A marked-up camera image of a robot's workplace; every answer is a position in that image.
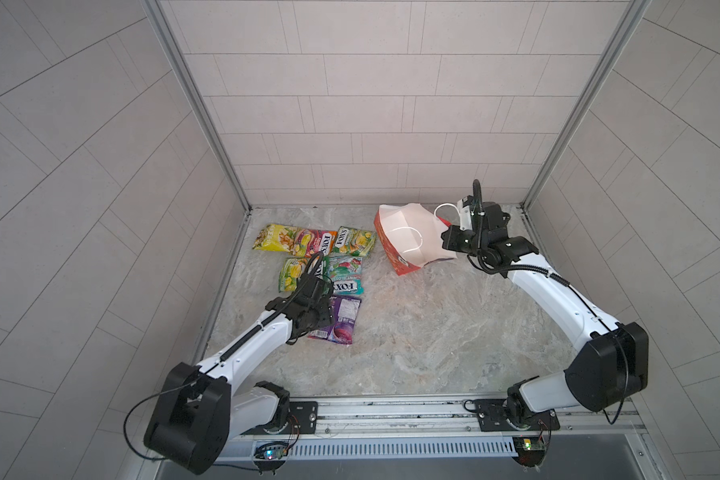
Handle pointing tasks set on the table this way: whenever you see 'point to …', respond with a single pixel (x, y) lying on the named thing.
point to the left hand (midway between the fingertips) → (327, 314)
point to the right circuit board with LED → (529, 447)
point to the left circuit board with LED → (271, 452)
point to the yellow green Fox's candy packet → (354, 242)
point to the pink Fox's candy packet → (321, 241)
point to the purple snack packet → (345, 310)
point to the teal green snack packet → (345, 272)
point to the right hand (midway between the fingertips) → (439, 232)
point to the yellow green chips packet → (276, 237)
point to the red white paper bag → (411, 235)
